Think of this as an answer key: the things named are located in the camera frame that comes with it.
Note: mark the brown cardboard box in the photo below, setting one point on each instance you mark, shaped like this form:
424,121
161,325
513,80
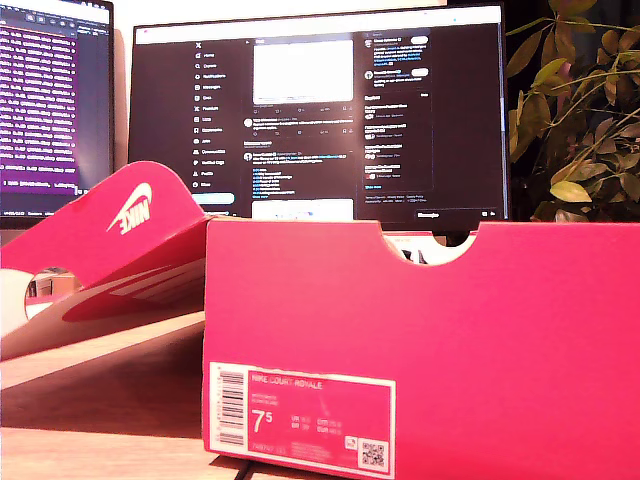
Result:
65,282

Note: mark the green leafy houseplant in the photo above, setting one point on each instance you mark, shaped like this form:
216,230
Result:
575,125

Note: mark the large black computer monitor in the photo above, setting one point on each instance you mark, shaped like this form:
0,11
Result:
310,130

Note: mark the red Nike shoebox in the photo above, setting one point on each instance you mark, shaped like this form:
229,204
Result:
450,325

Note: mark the monitor with purple terminal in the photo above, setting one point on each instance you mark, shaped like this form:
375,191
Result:
45,125

